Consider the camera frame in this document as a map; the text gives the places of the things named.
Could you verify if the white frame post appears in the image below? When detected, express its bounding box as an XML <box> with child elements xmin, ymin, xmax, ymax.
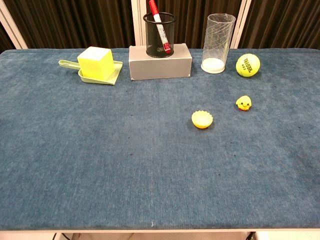
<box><xmin>230</xmin><ymin>0</ymin><xmax>252</xmax><ymax>49</ymax></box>
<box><xmin>0</xmin><ymin>0</ymin><xmax>29</xmax><ymax>50</ymax></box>
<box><xmin>130</xmin><ymin>0</ymin><xmax>152</xmax><ymax>47</ymax></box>

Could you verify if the small yellow rubber duck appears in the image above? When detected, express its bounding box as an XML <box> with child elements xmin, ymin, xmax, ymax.
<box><xmin>235</xmin><ymin>95</ymin><xmax>252</xmax><ymax>112</ymax></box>

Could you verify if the yellow-green tennis ball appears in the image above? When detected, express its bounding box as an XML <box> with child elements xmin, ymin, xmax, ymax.
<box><xmin>235</xmin><ymin>53</ymin><xmax>261</xmax><ymax>77</ymax></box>

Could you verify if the clear plastic cylinder tube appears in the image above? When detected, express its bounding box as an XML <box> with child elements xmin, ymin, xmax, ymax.
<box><xmin>200</xmin><ymin>13</ymin><xmax>237</xmax><ymax>75</ymax></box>

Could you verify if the blue table cloth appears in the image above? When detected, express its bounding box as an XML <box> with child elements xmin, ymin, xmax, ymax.
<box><xmin>0</xmin><ymin>47</ymin><xmax>320</xmax><ymax>231</ymax></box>

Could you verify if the yellow plastic scalloped toy dish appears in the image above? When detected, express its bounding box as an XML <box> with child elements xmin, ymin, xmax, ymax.
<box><xmin>191</xmin><ymin>110</ymin><xmax>214</xmax><ymax>130</ymax></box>

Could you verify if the dark pleated curtain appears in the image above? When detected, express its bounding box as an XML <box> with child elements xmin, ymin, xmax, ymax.
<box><xmin>0</xmin><ymin>0</ymin><xmax>320</xmax><ymax>54</ymax></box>

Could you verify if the grey cardboard box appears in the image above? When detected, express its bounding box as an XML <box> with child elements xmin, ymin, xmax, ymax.
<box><xmin>128</xmin><ymin>43</ymin><xmax>193</xmax><ymax>82</ymax></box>

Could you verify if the black cable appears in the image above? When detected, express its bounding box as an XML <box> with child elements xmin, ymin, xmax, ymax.
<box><xmin>51</xmin><ymin>232</ymin><xmax>76</xmax><ymax>240</ymax></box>

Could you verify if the yellow-green sponge cube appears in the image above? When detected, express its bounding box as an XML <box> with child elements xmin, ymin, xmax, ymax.
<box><xmin>76</xmin><ymin>46</ymin><xmax>116</xmax><ymax>82</ymax></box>

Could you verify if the black mesh pen holder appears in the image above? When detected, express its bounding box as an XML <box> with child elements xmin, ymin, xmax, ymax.
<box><xmin>142</xmin><ymin>11</ymin><xmax>177</xmax><ymax>59</ymax></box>

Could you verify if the red whiteboard marker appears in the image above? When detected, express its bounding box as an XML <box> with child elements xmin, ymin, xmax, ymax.
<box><xmin>148</xmin><ymin>0</ymin><xmax>173</xmax><ymax>55</ymax></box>

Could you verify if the light green dustpan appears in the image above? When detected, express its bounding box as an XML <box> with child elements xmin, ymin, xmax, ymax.
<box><xmin>58</xmin><ymin>59</ymin><xmax>124</xmax><ymax>86</ymax></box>

